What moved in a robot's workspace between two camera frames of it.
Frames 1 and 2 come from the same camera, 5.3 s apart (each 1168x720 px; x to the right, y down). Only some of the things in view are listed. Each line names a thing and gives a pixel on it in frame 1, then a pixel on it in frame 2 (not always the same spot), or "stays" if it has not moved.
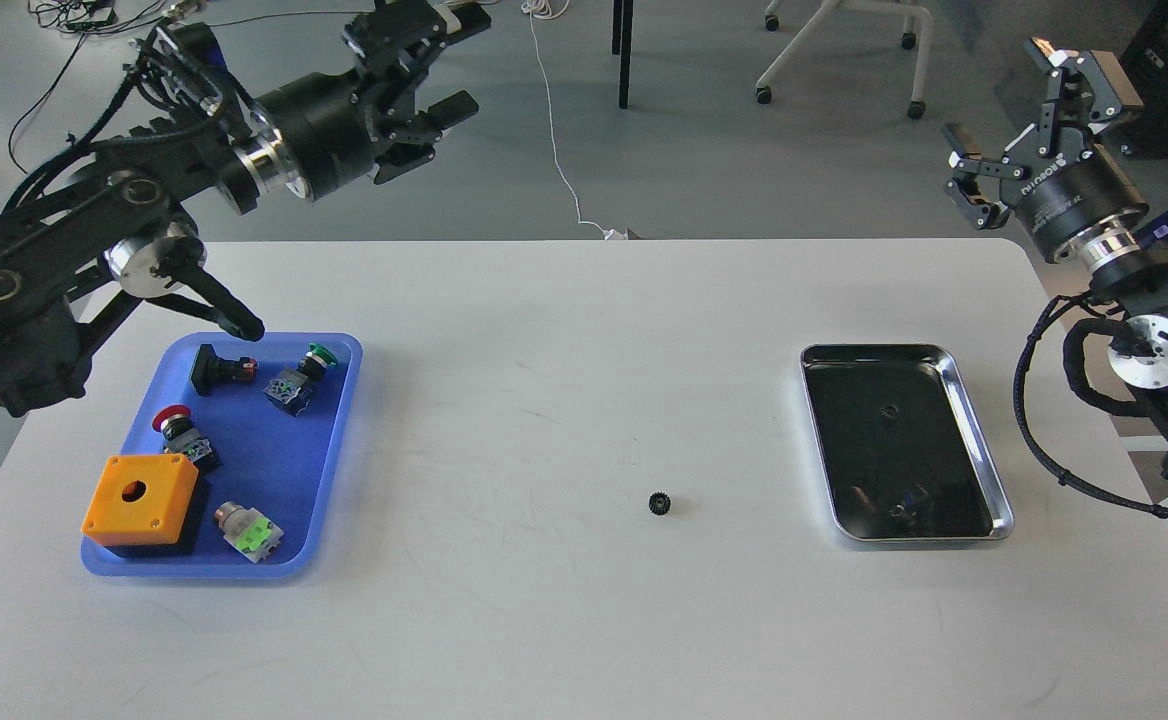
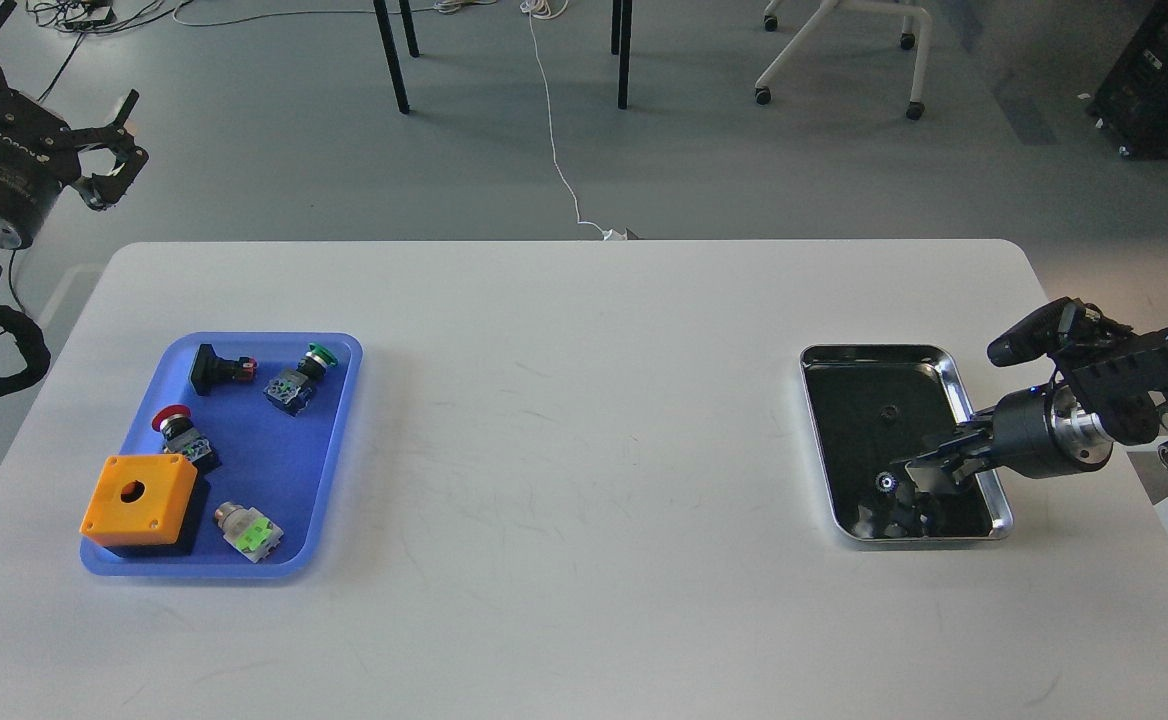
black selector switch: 209,370 stays
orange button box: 141,500 stays
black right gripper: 1083,213 -> 1034,434
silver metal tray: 902,454 stays
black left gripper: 320,127 -> 5,158
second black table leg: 622,44 stays
